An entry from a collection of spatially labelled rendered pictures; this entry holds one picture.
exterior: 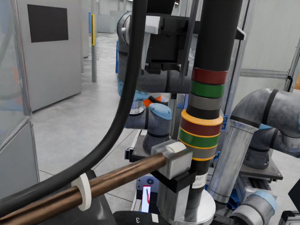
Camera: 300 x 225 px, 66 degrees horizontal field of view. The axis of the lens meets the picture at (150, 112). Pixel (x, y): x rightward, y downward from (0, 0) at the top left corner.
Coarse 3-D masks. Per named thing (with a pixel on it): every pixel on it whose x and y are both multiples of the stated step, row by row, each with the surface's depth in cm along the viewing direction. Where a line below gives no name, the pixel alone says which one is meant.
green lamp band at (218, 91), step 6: (192, 84) 22; (198, 84) 22; (204, 84) 21; (192, 90) 22; (198, 90) 22; (204, 90) 21; (210, 90) 21; (216, 90) 21; (222, 90) 22; (210, 96) 21; (216, 96) 22
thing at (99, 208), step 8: (88, 176) 38; (56, 192) 33; (96, 200) 36; (104, 200) 37; (72, 208) 33; (88, 208) 35; (96, 208) 35; (104, 208) 36; (56, 216) 32; (64, 216) 32; (72, 216) 33; (80, 216) 33; (88, 216) 34; (96, 216) 35; (104, 216) 35; (112, 216) 36; (40, 224) 30; (48, 224) 30; (56, 224) 31; (64, 224) 32; (72, 224) 32; (80, 224) 33; (88, 224) 33; (96, 224) 34; (104, 224) 35; (112, 224) 35
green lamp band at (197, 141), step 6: (180, 132) 24; (180, 138) 24; (186, 138) 23; (192, 138) 23; (198, 138) 23; (204, 138) 23; (210, 138) 23; (216, 138) 23; (192, 144) 23; (198, 144) 23; (204, 144) 23; (210, 144) 23; (216, 144) 24
